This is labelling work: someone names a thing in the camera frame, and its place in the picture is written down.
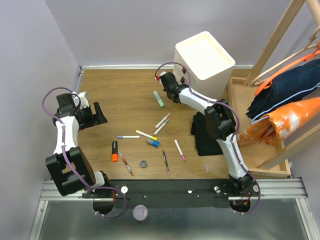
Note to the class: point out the wooden hanger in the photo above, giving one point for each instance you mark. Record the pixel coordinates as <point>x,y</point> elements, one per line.
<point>256,81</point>

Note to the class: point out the blue cap glue stick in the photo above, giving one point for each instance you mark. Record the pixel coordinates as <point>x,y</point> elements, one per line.
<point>153,143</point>

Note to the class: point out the orange black highlighter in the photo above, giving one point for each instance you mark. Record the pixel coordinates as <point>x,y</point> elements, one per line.
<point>114,151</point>

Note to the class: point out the grey round cap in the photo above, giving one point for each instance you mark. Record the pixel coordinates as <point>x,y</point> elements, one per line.
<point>143,164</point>

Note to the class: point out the orange white garment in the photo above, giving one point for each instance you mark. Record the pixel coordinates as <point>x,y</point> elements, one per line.
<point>279,124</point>

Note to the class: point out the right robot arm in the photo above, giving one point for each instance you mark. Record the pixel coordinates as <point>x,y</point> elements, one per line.
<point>220,125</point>

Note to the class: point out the dark purple pen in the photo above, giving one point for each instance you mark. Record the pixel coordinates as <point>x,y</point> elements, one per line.
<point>165,161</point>

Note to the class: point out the red pen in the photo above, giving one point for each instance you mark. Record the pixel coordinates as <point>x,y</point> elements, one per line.
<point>125,162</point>

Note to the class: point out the wooden clothes rack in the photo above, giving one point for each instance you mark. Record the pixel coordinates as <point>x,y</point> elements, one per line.
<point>273,160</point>

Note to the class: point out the white drawer cabinet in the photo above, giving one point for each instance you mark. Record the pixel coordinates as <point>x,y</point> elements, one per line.
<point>208,65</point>

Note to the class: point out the yellow tip marker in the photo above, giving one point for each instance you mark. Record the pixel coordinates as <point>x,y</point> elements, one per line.
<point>146,135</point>

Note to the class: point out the beige tip marker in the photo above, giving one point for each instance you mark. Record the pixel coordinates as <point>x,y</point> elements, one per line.
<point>162,121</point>

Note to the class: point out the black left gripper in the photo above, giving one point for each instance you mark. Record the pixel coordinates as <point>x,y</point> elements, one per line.
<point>99,117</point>

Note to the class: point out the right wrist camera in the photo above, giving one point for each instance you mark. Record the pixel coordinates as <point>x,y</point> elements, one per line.
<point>158,77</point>

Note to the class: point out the black mounting base bar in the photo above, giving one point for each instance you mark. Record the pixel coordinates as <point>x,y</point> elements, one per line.
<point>180,193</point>

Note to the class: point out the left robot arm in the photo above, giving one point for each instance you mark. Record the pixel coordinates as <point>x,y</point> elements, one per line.
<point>69,168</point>

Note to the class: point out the small clear tube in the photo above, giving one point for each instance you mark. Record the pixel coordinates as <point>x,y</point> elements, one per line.
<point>206,168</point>

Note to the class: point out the pink tip marker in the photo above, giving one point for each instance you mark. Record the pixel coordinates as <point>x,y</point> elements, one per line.
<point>179,150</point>

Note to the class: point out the dark blue jeans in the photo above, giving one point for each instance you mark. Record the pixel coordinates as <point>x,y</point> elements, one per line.
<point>290,86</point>

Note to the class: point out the black folded cloth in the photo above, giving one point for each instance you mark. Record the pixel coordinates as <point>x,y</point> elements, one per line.
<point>204,143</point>

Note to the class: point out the translucent purple cup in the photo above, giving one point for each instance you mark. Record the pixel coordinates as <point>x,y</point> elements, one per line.
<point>140,212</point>

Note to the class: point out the grey tip marker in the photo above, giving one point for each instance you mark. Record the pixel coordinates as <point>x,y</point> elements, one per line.
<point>161,127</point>

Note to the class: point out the orange hanger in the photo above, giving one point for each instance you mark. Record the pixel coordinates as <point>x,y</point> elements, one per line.
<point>267,83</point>

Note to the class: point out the green grey highlighter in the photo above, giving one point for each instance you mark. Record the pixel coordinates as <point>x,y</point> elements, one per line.
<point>159,99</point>

